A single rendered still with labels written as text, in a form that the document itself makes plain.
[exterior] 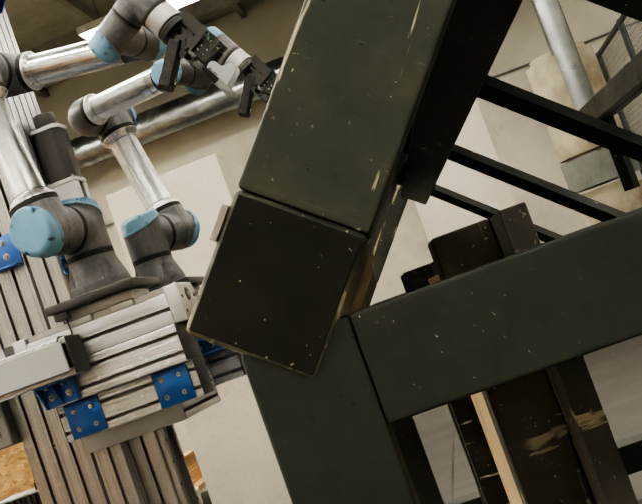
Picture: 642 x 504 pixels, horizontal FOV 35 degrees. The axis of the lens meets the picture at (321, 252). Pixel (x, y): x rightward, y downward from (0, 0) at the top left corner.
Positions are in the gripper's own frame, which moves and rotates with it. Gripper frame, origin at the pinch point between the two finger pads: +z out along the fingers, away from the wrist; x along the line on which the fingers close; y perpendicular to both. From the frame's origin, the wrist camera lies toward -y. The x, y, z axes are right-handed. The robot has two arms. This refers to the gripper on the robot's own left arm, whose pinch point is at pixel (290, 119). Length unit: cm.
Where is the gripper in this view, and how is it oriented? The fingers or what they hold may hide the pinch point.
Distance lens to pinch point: 286.3
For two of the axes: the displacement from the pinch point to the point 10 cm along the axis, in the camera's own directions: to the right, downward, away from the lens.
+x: 1.7, -0.1, 9.9
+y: 6.6, -7.5, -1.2
